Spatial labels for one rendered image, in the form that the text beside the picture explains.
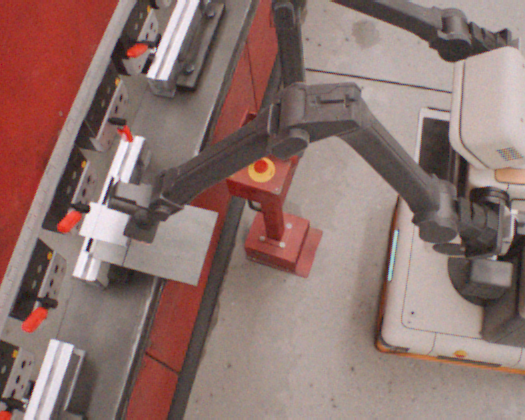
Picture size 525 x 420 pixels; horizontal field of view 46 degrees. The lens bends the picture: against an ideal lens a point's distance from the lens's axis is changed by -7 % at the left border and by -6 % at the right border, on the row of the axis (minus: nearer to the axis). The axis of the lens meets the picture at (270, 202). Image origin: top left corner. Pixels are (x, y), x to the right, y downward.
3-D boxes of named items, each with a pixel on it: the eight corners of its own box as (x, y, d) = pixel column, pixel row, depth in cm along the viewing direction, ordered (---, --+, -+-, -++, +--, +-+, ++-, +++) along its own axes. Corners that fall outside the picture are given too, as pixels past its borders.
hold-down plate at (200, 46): (194, 92, 180) (193, 87, 177) (176, 89, 181) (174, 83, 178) (226, 9, 190) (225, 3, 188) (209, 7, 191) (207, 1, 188)
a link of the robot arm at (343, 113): (346, 112, 93) (347, 60, 98) (269, 138, 101) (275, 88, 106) (464, 238, 123) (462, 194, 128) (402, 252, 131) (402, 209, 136)
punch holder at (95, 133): (108, 155, 140) (85, 119, 125) (74, 148, 142) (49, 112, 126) (130, 97, 146) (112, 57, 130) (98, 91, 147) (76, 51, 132)
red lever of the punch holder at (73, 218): (68, 227, 119) (91, 203, 128) (49, 222, 120) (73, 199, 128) (68, 235, 120) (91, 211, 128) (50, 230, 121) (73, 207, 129)
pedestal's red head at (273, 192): (281, 210, 189) (278, 185, 172) (228, 194, 191) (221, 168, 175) (303, 150, 195) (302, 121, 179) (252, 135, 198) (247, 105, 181)
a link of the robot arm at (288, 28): (296, 5, 130) (298, -27, 136) (268, 6, 131) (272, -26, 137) (308, 133, 166) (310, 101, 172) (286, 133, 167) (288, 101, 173)
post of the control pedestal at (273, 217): (280, 241, 242) (272, 182, 192) (266, 237, 243) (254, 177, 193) (285, 228, 244) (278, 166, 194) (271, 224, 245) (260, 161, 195)
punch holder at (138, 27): (138, 79, 147) (120, 38, 132) (105, 73, 149) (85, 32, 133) (159, 28, 153) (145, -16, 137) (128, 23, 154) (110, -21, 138)
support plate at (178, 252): (197, 286, 148) (196, 285, 147) (93, 258, 152) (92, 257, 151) (218, 213, 154) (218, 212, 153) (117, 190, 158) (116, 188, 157)
